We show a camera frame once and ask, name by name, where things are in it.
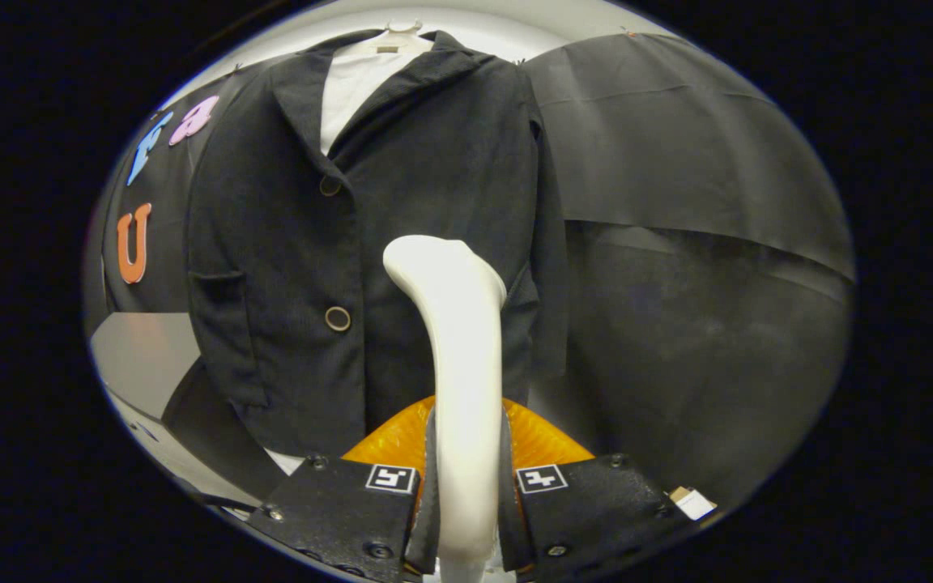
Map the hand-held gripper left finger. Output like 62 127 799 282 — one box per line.
246 397 443 583

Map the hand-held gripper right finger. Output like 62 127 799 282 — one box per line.
501 397 694 577

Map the white garment steamer with hose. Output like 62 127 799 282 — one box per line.
383 235 508 583

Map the black button jacket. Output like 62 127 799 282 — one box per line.
185 31 571 459

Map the cardboard box with papers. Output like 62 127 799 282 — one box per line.
669 486 717 521

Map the black backdrop cloth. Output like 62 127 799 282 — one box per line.
82 32 856 504

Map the grey cabinet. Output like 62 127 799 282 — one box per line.
90 312 289 508

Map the white mannequin torso on stand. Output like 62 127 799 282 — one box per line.
264 18 435 476

